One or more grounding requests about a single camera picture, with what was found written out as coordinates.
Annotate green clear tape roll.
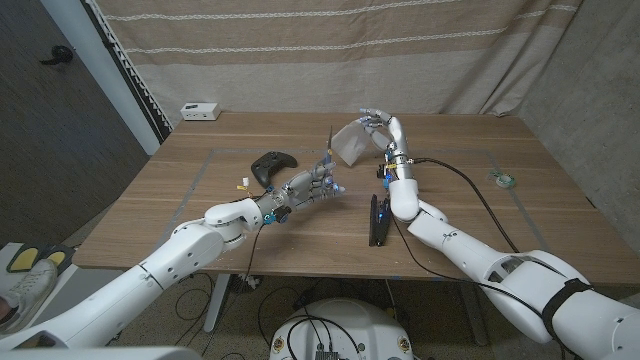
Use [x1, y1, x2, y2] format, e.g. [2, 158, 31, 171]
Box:
[488, 168, 518, 190]

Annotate thin black left wrist cable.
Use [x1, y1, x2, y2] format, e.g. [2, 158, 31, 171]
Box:
[199, 223, 267, 352]

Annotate beige striped curtain backdrop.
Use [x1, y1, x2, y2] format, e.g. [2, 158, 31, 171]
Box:
[84, 0, 584, 144]

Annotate black game controller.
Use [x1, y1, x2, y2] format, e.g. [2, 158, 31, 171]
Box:
[250, 150, 299, 190]

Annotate black door handle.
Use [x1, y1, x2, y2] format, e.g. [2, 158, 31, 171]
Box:
[39, 45, 75, 66]

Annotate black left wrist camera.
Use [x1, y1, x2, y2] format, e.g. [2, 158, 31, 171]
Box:
[263, 205, 293, 226]

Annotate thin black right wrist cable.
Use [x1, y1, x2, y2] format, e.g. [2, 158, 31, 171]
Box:
[389, 213, 547, 321]

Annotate dark wooden door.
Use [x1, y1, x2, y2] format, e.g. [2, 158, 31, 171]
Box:
[0, 0, 151, 249]

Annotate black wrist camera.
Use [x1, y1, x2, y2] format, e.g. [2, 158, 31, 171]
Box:
[375, 161, 394, 190]
[263, 205, 293, 226]

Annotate white power strip box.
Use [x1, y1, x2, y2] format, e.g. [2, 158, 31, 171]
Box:
[180, 102, 222, 122]

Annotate black stapler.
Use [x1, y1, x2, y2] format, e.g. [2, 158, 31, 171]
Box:
[368, 193, 393, 247]

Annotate black white floor brush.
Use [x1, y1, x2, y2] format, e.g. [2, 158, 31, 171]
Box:
[228, 273, 262, 294]

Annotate white table leg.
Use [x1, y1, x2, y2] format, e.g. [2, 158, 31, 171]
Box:
[203, 273, 232, 335]

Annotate grey yellow handled scissors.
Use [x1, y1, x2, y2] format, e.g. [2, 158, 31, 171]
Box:
[312, 124, 347, 197]

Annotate grey table leg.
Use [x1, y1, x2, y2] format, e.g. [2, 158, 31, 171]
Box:
[457, 280, 490, 347]

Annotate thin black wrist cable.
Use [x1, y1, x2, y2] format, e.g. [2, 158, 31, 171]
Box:
[389, 213, 547, 321]
[199, 223, 267, 352]

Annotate white door frame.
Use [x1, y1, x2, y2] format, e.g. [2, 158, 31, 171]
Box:
[39, 0, 164, 156]

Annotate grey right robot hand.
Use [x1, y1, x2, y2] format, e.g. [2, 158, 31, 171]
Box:
[358, 107, 417, 185]

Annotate white sneaker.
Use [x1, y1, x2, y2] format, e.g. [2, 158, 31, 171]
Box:
[0, 258, 59, 335]

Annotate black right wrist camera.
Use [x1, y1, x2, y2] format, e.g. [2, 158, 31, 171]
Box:
[375, 161, 394, 190]

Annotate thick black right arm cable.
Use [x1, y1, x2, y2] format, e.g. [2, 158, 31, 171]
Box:
[408, 156, 522, 255]

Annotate white tissue sheet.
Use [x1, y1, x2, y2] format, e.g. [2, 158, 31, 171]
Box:
[331, 119, 374, 168]

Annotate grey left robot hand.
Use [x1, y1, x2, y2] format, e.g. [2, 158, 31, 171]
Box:
[257, 159, 347, 217]

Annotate white robot torso base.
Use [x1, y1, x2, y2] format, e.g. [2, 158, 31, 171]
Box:
[269, 298, 414, 360]

